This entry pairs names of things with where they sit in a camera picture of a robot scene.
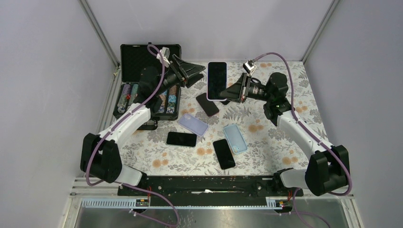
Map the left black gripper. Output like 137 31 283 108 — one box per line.
155 55 206 96

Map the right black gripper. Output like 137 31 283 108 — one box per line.
218 73 273 104

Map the phone with purple edge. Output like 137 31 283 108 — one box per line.
196 93 219 117

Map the black bare phone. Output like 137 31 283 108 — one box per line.
213 139 236 170

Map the teal-edged phone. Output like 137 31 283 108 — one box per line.
166 132 197 147

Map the black phone case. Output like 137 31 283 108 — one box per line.
220 100 230 105

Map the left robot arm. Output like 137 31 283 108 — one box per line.
80 55 206 195

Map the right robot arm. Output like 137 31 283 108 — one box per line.
220 72 351 196

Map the black poker chip case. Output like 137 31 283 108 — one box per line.
113 44 181 130

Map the floral table mat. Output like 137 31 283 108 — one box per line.
119 78 308 176

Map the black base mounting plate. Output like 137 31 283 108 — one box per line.
138 175 296 208

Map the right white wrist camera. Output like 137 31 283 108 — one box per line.
243 60 257 76

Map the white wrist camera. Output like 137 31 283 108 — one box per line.
157 47 170 68
243 60 257 76

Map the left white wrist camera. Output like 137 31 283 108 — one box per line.
157 47 170 68

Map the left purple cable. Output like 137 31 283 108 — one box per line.
85 44 182 228

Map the purple cable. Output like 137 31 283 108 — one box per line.
85 44 182 228
251 52 353 228

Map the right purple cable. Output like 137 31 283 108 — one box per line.
251 52 353 228

